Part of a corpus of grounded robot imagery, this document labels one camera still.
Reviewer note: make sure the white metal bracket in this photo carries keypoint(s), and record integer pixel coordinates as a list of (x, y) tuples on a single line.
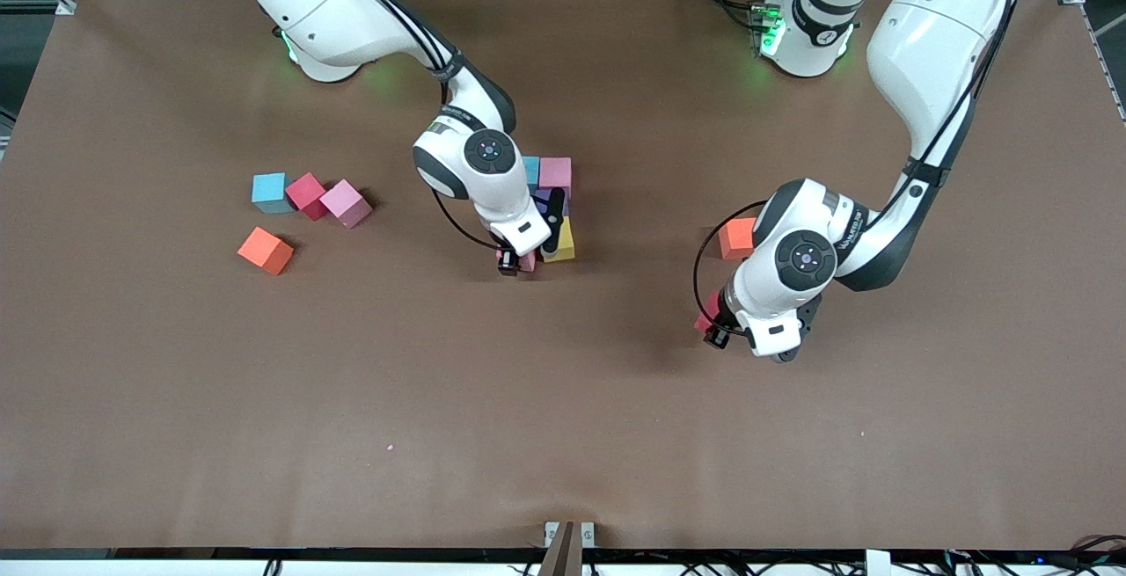
[(551, 534)]

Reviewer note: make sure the brown table cover sheet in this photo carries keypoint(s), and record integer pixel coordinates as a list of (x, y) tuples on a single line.
[(563, 382)]

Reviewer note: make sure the yellow foam cube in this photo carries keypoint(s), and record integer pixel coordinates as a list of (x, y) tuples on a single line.
[(567, 246)]

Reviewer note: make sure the red foam cube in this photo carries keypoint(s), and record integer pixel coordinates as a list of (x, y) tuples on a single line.
[(305, 193), (706, 317)]

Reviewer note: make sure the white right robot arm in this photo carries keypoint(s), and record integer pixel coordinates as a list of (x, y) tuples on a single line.
[(325, 4)]

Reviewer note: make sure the light blue foam cube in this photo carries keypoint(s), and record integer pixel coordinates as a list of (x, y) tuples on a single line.
[(269, 191), (532, 173)]

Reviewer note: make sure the orange foam cube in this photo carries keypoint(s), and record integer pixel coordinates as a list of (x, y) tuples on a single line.
[(264, 250), (737, 239)]

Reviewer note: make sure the purple foam cube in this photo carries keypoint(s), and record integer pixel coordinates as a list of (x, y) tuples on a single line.
[(540, 200)]

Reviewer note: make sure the brown wooden bar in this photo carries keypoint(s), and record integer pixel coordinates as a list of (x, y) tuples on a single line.
[(563, 554)]

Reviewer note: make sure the pink foam cube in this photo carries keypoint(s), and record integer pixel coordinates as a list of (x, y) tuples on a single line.
[(555, 176), (528, 263), (346, 202)]

